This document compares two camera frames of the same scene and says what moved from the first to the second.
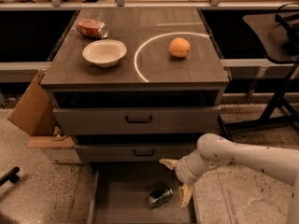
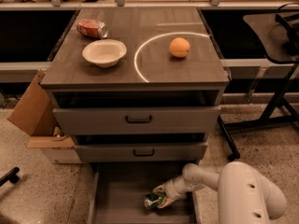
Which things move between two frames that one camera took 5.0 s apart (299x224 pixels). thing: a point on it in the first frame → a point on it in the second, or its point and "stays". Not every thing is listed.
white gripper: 181,172 → 171,189
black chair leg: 11,175 stays
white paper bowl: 105,53 stays
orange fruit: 179,47 stays
